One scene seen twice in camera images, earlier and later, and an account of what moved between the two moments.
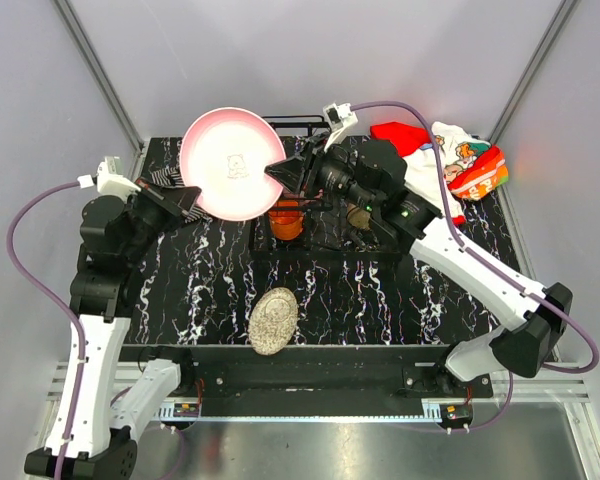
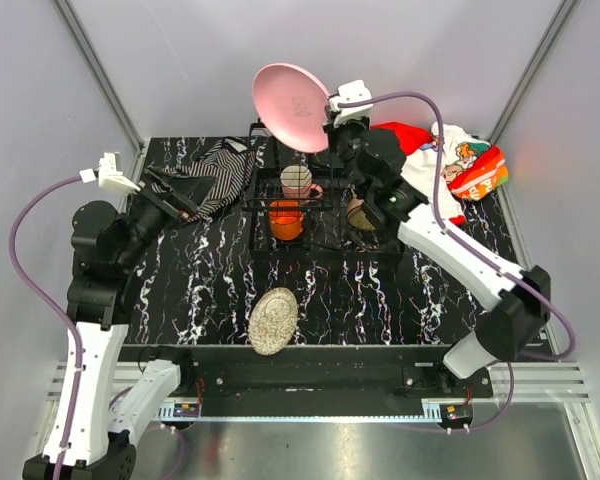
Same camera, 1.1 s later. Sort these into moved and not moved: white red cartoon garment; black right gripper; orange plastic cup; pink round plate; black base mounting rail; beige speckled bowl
Moved: black right gripper; pink round plate
Not moved: orange plastic cup; beige speckled bowl; black base mounting rail; white red cartoon garment
